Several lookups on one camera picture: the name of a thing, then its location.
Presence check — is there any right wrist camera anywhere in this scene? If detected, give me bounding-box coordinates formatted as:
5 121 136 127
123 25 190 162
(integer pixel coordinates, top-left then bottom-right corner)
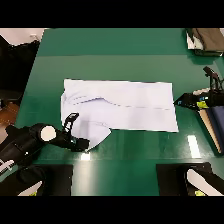
202 65 224 93

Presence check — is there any white garment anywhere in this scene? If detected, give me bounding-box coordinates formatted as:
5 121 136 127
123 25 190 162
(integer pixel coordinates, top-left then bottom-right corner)
185 31 205 51

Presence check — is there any lilac shirt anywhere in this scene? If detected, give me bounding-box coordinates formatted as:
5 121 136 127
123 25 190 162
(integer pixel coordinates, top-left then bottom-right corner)
60 78 180 152

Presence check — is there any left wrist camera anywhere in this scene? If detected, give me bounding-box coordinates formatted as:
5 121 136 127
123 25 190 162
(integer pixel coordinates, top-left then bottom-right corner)
62 112 81 135

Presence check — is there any dark brown garment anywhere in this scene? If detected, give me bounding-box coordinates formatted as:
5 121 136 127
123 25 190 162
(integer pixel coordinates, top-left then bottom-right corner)
190 28 224 57

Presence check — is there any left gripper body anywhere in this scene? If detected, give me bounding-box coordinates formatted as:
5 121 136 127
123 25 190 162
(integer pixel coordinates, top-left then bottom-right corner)
67 136 91 153

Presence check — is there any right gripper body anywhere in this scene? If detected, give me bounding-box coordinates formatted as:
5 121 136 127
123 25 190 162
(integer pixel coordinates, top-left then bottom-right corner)
173 92 200 109

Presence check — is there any dark blue folded garment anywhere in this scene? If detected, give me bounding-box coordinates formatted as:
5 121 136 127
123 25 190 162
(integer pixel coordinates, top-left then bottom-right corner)
207 105 224 154

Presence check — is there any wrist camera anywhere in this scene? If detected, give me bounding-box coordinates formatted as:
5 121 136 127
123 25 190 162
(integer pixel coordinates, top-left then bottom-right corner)
202 65 224 93
62 112 81 135

